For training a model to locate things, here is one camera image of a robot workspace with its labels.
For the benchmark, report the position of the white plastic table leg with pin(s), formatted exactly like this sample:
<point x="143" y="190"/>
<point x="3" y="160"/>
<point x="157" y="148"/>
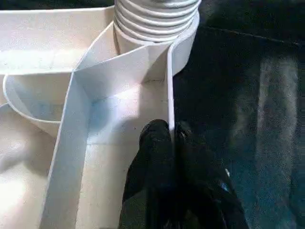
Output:
<point x="157" y="19"/>

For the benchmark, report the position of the black work mat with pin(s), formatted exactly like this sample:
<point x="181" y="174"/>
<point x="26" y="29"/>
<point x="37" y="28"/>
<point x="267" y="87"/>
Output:
<point x="248" y="95"/>

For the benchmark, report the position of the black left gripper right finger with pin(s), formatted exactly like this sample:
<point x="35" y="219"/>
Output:
<point x="205" y="200"/>

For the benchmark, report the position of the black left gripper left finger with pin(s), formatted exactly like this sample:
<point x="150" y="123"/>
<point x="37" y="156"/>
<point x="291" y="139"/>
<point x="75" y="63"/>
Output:
<point x="150" y="191"/>

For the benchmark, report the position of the white plastic table top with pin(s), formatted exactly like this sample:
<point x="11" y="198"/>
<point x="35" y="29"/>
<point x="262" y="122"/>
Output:
<point x="47" y="47"/>

